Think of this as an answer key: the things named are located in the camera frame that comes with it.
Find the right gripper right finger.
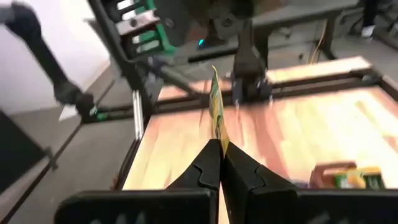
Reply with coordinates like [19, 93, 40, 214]
[220, 141, 398, 224]

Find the green and metal fixture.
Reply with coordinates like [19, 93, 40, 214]
[114, 0, 177, 58]

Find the black panel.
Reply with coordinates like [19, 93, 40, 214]
[0, 110, 60, 195]

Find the brown wooden tea box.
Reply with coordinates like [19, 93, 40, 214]
[309, 161, 386, 190]

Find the person's leg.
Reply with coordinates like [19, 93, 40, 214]
[360, 0, 386, 40]
[0, 1, 96, 123]

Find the black desk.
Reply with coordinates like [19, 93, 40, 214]
[251, 0, 363, 62]

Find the silver aluminium bracket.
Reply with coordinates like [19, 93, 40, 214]
[132, 90, 146, 141]

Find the yellow cable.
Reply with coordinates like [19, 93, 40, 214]
[309, 18, 328, 65]

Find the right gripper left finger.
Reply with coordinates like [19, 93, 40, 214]
[54, 138, 222, 224]

